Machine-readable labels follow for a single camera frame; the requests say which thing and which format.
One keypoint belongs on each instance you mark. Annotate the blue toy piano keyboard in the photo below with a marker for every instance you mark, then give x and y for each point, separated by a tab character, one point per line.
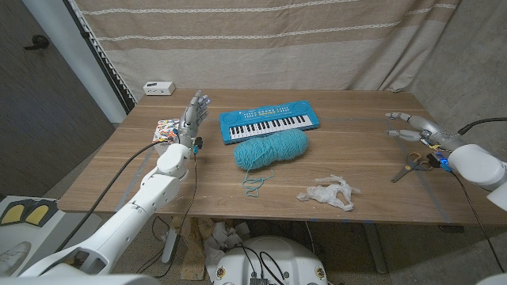
269	118

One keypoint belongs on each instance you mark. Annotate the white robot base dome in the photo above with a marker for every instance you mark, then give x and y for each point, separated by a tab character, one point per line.
277	261

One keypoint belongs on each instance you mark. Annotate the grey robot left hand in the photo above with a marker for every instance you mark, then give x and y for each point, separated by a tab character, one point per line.
190	120

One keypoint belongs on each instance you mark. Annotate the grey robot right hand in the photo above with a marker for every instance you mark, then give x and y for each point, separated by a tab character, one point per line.
433	134

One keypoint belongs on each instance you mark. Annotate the black base connector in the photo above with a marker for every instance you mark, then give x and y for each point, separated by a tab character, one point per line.
259	282

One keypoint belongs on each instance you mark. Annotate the crumpled clear plastic tape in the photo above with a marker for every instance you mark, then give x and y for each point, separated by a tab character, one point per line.
328	194

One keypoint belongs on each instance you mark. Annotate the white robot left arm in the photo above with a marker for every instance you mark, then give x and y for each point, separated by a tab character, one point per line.
130	215

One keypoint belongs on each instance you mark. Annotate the beige striped curtain backdrop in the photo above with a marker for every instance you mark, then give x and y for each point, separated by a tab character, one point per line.
257	47

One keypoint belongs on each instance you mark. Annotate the teal yarn skein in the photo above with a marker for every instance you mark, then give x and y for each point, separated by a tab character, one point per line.
269	148

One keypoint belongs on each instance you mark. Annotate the crumpled white paper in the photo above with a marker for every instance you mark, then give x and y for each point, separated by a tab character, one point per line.
222	241

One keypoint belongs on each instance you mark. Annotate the dark wooden door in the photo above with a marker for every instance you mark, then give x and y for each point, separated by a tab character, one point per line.
39	118

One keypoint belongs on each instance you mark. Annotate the white power strip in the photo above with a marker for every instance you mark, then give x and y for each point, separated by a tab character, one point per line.
158	88

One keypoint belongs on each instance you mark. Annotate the white sneaker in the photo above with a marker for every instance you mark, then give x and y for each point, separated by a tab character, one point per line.
12	257

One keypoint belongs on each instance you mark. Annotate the dark perforated panel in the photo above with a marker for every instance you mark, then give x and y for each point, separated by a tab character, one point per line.
101	55

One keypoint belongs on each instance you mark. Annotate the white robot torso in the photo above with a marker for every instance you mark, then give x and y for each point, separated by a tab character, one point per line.
79	280

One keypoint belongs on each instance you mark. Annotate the grey table leg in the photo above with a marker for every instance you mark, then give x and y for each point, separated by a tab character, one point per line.
170	247
374	247

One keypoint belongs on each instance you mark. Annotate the colourful printed package box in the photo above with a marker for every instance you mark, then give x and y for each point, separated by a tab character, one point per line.
164	130

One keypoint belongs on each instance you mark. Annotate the white floor platform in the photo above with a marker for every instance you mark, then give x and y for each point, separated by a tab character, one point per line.
12	233

